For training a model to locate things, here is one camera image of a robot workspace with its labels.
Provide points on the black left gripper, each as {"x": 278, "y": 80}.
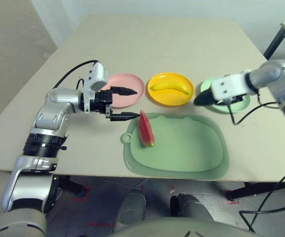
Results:
{"x": 102, "y": 101}

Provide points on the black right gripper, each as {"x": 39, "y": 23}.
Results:
{"x": 233, "y": 99}

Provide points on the red watermelon slice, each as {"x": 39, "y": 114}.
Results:
{"x": 146, "y": 130}

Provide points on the yellow banana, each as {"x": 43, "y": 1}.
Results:
{"x": 169, "y": 85}

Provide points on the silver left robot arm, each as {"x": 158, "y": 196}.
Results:
{"x": 53, "y": 111}

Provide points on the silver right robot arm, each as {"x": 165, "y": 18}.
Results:
{"x": 280, "y": 76}

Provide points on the mint green round plate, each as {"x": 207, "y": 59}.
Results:
{"x": 241, "y": 106}

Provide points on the pink round plate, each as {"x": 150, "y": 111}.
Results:
{"x": 132, "y": 84}

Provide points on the yellow round plate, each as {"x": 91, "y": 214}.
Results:
{"x": 172, "y": 97}

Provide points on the green silicone cutting mat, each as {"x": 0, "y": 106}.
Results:
{"x": 181, "y": 153}

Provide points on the black table foot bar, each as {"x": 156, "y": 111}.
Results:
{"x": 256, "y": 190}
{"x": 71, "y": 186}

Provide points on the grey robot left foot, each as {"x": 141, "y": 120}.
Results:
{"x": 132, "y": 208}

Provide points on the grey robot foot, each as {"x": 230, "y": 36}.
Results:
{"x": 191, "y": 207}
{"x": 132, "y": 208}

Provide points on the grey robot right foot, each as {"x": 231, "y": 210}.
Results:
{"x": 191, "y": 207}

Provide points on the grey-green robot torso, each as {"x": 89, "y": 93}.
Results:
{"x": 157, "y": 229}

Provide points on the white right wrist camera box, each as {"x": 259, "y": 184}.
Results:
{"x": 228, "y": 85}

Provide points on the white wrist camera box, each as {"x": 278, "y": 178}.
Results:
{"x": 97, "y": 76}
{"x": 228, "y": 85}

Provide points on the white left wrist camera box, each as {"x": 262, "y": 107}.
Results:
{"x": 97, "y": 76}

